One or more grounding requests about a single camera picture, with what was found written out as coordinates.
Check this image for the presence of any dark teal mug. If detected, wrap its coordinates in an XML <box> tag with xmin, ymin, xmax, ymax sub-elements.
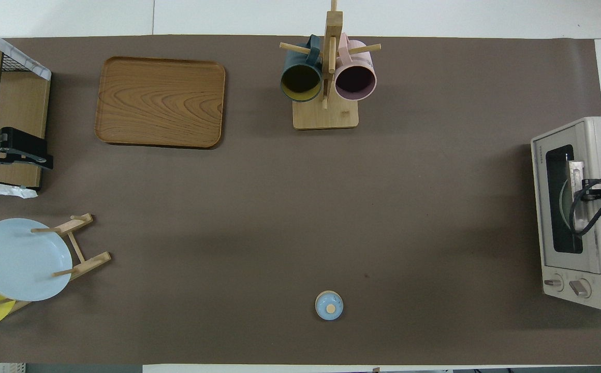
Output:
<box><xmin>280</xmin><ymin>35</ymin><xmax>323</xmax><ymax>103</ymax></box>

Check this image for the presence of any brown table mat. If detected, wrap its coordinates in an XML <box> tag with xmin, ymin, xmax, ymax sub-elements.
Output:
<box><xmin>0</xmin><ymin>35</ymin><xmax>601</xmax><ymax>366</ymax></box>

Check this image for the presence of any wooden mug tree stand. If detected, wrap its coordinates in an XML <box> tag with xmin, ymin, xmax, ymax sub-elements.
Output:
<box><xmin>280</xmin><ymin>0</ymin><xmax>382</xmax><ymax>130</ymax></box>

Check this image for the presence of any wooden plate rack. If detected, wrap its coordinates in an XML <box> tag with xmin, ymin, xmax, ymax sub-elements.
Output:
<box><xmin>0</xmin><ymin>212</ymin><xmax>112</xmax><ymax>315</ymax></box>

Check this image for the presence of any pink mug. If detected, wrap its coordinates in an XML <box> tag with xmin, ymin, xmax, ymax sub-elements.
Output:
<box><xmin>334</xmin><ymin>33</ymin><xmax>378</xmax><ymax>102</ymax></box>

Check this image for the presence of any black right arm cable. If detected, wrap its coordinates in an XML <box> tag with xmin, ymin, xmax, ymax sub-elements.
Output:
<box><xmin>569</xmin><ymin>179</ymin><xmax>601</xmax><ymax>244</ymax></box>

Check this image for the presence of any wooden serving tray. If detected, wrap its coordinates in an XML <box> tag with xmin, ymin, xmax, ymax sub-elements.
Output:
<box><xmin>95</xmin><ymin>56</ymin><xmax>226</xmax><ymax>150</ymax></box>

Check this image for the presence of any light blue plate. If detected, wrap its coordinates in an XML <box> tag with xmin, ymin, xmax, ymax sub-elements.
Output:
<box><xmin>0</xmin><ymin>218</ymin><xmax>73</xmax><ymax>302</ymax></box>

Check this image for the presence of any wooden step shelf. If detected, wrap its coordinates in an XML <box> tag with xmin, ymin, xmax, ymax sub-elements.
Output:
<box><xmin>0</xmin><ymin>41</ymin><xmax>51</xmax><ymax>188</ymax></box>

